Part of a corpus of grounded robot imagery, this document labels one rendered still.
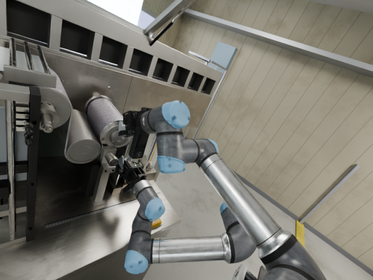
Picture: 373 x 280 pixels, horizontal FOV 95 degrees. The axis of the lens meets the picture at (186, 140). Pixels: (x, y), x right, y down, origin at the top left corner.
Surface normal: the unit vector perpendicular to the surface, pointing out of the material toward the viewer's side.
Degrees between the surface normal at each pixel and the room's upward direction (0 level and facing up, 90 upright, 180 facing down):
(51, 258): 0
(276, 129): 90
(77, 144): 90
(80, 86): 90
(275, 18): 90
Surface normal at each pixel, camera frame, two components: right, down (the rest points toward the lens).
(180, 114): 0.70, -0.10
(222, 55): -0.54, 0.14
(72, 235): 0.39, -0.83
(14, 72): 0.59, 0.55
